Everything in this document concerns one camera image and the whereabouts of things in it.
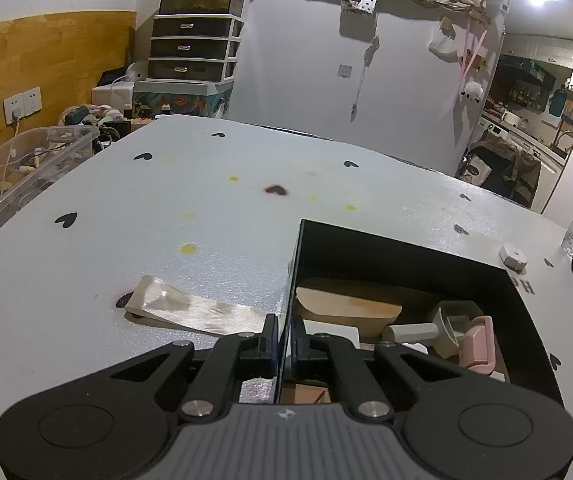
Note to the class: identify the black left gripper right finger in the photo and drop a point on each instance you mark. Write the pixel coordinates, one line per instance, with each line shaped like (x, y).
(373, 385)

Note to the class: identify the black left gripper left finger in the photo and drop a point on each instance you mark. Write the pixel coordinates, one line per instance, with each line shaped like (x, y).
(203, 384)

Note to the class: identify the pink charger with cable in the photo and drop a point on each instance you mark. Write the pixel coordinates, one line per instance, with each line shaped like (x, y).
(477, 347)

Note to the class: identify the black cardboard box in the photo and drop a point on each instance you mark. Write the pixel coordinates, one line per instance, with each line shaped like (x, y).
(325, 251)

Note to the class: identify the small white hexagonal object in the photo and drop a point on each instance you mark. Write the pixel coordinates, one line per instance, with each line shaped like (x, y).
(512, 257)

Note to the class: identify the brown rounded cardboard piece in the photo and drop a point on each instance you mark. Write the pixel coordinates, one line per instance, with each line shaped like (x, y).
(369, 316)

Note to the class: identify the small white box in box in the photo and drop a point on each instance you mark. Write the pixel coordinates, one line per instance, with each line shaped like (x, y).
(350, 333)

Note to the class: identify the colourful patterned cabinet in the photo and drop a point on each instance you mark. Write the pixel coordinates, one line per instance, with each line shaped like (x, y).
(166, 97)

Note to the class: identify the clear plastic storage bin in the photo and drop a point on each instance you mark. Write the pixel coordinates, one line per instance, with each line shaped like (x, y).
(35, 159)

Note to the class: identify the white plush toy hanging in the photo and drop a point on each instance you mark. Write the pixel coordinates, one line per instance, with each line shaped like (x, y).
(473, 91)

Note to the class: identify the white drawer unit dark drawers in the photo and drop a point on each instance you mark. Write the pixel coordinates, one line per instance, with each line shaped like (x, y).
(195, 47)

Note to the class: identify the white appliance with cable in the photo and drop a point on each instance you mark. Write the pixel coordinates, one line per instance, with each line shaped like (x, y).
(116, 86)

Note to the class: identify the white wall socket plate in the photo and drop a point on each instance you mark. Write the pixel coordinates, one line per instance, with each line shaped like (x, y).
(22, 105)

